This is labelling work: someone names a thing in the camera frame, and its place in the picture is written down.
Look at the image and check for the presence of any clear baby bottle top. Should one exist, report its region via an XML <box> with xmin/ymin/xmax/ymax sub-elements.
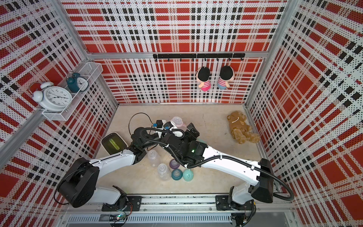
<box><xmin>170</xmin><ymin>116</ymin><xmax>187</xmax><ymax>138</ymax></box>

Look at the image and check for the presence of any clear baby bottle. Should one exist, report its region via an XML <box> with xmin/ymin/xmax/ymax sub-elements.
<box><xmin>147</xmin><ymin>149</ymin><xmax>161</xmax><ymax>167</ymax></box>
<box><xmin>157</xmin><ymin>163</ymin><xmax>171</xmax><ymax>181</ymax></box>
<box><xmin>170</xmin><ymin>116</ymin><xmax>187</xmax><ymax>138</ymax></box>

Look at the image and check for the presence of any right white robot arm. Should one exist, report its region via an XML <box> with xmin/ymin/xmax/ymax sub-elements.
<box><xmin>139</xmin><ymin>124</ymin><xmax>295</xmax><ymax>205</ymax></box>

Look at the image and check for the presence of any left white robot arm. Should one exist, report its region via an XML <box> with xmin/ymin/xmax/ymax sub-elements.
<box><xmin>56</xmin><ymin>127</ymin><xmax>158</xmax><ymax>208</ymax></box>

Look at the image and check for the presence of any clear baby bottle bottom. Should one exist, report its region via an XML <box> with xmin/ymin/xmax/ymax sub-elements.
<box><xmin>157</xmin><ymin>163</ymin><xmax>171</xmax><ymax>181</ymax></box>

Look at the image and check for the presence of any clear baby bottle middle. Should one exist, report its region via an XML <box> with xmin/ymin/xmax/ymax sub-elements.
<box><xmin>147</xmin><ymin>149</ymin><xmax>161</xmax><ymax>167</ymax></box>

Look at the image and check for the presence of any mint green bottle cap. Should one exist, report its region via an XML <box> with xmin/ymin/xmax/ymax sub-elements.
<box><xmin>182</xmin><ymin>169</ymin><xmax>194</xmax><ymax>182</ymax></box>

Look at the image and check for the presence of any brown teddy bear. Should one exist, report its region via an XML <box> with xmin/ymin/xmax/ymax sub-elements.
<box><xmin>227</xmin><ymin>111</ymin><xmax>260</xmax><ymax>144</ymax></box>

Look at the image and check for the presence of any doll with pink pants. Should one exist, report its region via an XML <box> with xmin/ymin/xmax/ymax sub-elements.
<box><xmin>196</xmin><ymin>67</ymin><xmax>211</xmax><ymax>92</ymax></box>

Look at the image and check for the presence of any doll with blue pants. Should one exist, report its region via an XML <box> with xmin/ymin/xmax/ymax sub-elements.
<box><xmin>217</xmin><ymin>65</ymin><xmax>235</xmax><ymax>90</ymax></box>

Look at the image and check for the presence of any white green sterilizer box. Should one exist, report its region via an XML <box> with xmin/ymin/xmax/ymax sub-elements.
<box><xmin>101</xmin><ymin>132</ymin><xmax>128</xmax><ymax>155</ymax></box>

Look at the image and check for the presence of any green circuit board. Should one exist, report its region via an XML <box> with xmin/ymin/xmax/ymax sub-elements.
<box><xmin>98</xmin><ymin>214</ymin><xmax>127</xmax><ymax>223</ymax></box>

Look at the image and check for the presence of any teal alarm clock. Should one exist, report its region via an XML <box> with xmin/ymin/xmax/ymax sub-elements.
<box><xmin>66</xmin><ymin>73</ymin><xmax>89</xmax><ymax>93</ymax></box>

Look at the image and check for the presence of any large white alarm clock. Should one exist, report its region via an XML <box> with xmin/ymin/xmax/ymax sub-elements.
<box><xmin>32</xmin><ymin>81</ymin><xmax>73</xmax><ymax>112</ymax></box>

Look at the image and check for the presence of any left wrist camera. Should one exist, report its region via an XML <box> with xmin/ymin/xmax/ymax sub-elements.
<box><xmin>153</xmin><ymin>120</ymin><xmax>172</xmax><ymax>135</ymax></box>

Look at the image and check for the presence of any black hook rail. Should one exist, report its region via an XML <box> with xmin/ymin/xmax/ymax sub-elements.
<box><xmin>153</xmin><ymin>53</ymin><xmax>246</xmax><ymax>61</ymax></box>

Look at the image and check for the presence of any white wire shelf basket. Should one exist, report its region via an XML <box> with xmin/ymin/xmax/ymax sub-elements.
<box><xmin>42</xmin><ymin>61</ymin><xmax>103</xmax><ymax>121</ymax></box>

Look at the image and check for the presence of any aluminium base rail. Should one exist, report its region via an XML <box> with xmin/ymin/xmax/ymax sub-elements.
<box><xmin>57</xmin><ymin>194</ymin><xmax>299</xmax><ymax>227</ymax></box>

